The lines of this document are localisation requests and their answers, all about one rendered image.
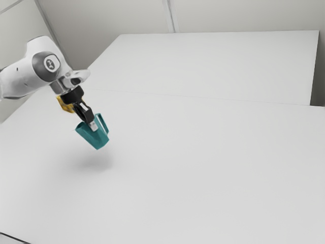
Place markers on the yellow wrist camera box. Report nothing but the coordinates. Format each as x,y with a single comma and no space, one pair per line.
66,107

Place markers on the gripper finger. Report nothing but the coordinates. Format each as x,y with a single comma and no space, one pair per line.
87,115

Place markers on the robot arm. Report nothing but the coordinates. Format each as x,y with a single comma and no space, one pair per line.
20,76

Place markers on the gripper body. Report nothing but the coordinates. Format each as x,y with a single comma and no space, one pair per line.
72,96

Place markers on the teal faceted mug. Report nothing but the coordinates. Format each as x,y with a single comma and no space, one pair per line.
95,138

